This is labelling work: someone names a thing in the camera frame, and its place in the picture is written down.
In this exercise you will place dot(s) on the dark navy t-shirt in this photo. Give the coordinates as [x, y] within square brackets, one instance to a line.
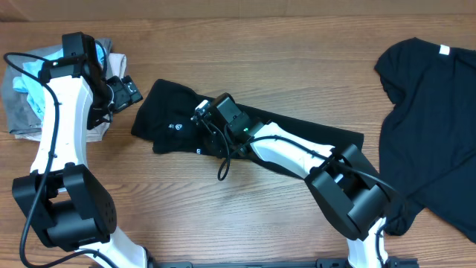
[427, 142]

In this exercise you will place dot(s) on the beige folded shirt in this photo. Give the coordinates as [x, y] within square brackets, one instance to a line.
[116, 67]

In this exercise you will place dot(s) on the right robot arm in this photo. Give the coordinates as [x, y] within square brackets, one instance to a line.
[342, 181]

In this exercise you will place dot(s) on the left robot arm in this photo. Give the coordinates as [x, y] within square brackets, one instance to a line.
[64, 204]

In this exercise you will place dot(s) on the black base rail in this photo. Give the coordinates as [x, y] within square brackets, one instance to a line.
[319, 263]

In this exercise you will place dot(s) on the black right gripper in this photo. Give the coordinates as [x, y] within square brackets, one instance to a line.
[212, 141]

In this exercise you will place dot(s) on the grey folded shirt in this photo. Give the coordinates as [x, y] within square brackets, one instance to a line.
[21, 119]

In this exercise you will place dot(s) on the black t-shirt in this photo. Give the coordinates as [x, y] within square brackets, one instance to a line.
[164, 118]

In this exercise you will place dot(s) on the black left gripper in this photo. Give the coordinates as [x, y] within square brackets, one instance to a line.
[127, 93]

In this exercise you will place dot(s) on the light blue printed t-shirt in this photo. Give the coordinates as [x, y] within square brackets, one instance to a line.
[33, 89]

